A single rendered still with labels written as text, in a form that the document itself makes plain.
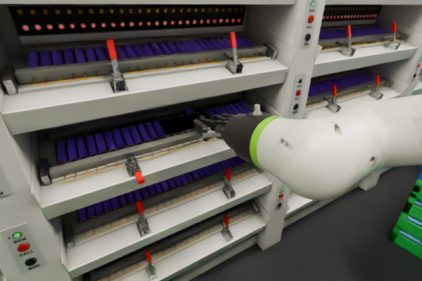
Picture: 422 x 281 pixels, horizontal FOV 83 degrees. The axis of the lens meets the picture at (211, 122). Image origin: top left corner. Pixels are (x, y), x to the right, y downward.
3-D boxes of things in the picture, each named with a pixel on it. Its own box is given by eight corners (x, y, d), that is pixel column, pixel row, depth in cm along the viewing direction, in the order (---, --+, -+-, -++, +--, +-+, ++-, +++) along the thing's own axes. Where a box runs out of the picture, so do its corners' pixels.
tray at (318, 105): (394, 102, 105) (416, 74, 97) (296, 135, 79) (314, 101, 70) (355, 79, 118) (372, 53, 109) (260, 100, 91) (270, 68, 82)
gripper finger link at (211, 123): (232, 138, 51) (227, 140, 50) (203, 129, 60) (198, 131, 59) (230, 120, 50) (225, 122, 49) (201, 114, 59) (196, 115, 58)
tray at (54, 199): (275, 143, 75) (286, 120, 68) (47, 219, 48) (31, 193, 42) (240, 105, 87) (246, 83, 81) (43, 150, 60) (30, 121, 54)
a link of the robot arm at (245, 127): (252, 180, 40) (292, 164, 44) (247, 112, 37) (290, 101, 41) (232, 169, 45) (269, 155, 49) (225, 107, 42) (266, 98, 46)
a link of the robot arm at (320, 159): (323, 140, 24) (323, 231, 27) (390, 115, 30) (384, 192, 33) (242, 118, 36) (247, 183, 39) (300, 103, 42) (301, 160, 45)
